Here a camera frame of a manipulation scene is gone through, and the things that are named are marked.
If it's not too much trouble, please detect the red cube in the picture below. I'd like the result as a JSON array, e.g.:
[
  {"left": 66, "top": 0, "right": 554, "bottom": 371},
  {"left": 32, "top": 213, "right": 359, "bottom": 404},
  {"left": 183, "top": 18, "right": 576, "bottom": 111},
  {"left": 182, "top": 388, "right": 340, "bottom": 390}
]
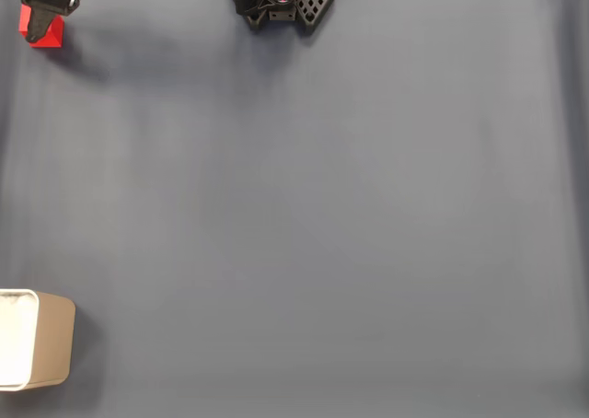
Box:
[{"left": 17, "top": 4, "right": 65, "bottom": 50}]

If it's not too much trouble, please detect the beige box with white rim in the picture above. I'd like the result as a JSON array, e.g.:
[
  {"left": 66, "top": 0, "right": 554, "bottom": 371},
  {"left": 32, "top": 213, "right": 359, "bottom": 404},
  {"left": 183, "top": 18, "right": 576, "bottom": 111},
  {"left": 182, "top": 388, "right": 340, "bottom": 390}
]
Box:
[{"left": 0, "top": 288, "right": 77, "bottom": 393}]

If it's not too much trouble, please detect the grey desk mat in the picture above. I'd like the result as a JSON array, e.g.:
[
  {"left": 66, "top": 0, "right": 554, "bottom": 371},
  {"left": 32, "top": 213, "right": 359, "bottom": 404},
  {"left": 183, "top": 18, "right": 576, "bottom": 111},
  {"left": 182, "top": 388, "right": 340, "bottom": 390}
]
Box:
[{"left": 0, "top": 0, "right": 589, "bottom": 418}]

